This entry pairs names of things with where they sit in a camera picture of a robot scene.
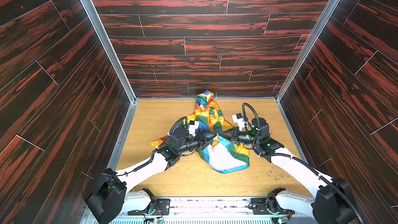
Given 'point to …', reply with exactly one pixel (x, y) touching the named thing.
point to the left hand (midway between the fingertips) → (216, 138)
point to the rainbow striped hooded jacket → (221, 154)
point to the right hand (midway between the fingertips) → (220, 132)
